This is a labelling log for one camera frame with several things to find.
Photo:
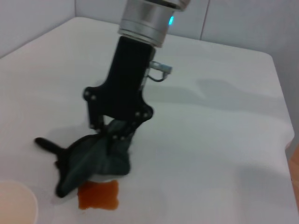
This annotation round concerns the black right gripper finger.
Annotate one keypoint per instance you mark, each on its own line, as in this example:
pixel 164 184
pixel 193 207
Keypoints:
pixel 128 131
pixel 95 116

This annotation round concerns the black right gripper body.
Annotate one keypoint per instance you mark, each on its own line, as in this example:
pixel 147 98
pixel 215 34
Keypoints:
pixel 126 81

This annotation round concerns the dark blue rag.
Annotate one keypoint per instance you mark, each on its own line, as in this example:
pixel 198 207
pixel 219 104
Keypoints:
pixel 88 161

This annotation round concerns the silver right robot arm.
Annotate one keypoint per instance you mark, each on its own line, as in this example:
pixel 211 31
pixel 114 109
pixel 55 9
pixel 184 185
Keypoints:
pixel 144 23

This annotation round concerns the brown water stain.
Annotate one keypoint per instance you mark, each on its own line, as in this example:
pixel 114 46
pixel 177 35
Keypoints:
pixel 100 196

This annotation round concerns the white paper cup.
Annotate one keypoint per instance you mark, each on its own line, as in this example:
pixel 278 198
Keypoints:
pixel 16 203

